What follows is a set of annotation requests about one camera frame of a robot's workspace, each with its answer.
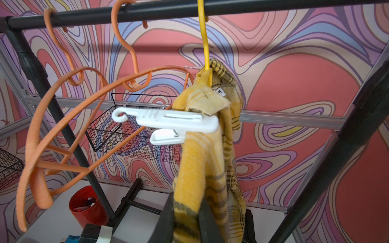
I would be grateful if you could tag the small wire basket on rack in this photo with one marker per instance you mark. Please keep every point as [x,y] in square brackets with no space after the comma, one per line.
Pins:
[104,134]

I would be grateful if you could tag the yellow plaid shirt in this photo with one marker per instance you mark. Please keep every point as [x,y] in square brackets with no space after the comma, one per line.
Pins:
[208,168]

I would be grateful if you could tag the black clothes rack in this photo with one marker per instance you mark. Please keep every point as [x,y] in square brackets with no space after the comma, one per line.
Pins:
[294,60]

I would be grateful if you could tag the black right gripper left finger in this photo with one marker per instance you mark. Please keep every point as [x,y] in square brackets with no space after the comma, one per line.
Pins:
[163,232]

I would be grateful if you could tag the black wire basket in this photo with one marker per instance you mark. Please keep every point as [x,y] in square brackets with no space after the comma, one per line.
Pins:
[11,169]

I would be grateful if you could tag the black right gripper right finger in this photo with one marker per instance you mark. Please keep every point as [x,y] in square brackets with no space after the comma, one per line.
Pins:
[209,230]

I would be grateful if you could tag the red pen cup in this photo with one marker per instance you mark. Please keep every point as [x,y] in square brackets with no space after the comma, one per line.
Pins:
[86,207]

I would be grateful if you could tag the yellow hanger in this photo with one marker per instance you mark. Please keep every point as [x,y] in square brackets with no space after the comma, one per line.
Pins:
[206,76]

